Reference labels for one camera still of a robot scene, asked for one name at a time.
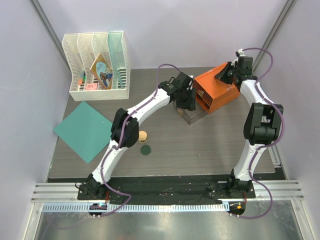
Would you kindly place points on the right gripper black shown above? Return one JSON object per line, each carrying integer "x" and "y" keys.
{"x": 225, "y": 72}

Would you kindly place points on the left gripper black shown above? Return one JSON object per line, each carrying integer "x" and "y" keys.
{"x": 190, "y": 103}

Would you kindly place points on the clear drawer gold knob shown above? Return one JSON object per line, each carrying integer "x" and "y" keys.
{"x": 192, "y": 116}

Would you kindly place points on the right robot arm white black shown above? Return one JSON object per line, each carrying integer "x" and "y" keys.
{"x": 262, "y": 126}

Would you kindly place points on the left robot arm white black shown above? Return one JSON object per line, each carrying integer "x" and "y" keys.
{"x": 126, "y": 126}

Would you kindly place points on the orange drawer box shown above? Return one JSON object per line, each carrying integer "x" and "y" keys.
{"x": 221, "y": 92}

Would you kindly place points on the gold compact jar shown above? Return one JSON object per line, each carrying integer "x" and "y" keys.
{"x": 142, "y": 137}

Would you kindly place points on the dark green round lid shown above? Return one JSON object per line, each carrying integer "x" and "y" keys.
{"x": 145, "y": 150}

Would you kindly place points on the illustrated book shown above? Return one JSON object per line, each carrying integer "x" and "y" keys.
{"x": 102, "y": 72}

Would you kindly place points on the teal folder in organizer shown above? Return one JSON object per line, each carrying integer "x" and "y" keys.
{"x": 116, "y": 52}

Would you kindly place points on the white mesh file organizer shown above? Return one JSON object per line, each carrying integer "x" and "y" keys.
{"x": 81, "y": 49}

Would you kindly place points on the pink sticky note pad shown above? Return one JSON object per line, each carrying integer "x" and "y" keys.
{"x": 91, "y": 87}

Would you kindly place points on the teal cutting mat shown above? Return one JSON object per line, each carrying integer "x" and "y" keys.
{"x": 86, "y": 131}

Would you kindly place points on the orange green markers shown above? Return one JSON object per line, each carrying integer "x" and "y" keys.
{"x": 82, "y": 77}

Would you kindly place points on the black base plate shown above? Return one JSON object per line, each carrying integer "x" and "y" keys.
{"x": 160, "y": 188}

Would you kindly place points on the aluminium rail frame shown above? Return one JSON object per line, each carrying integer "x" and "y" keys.
{"x": 170, "y": 208}

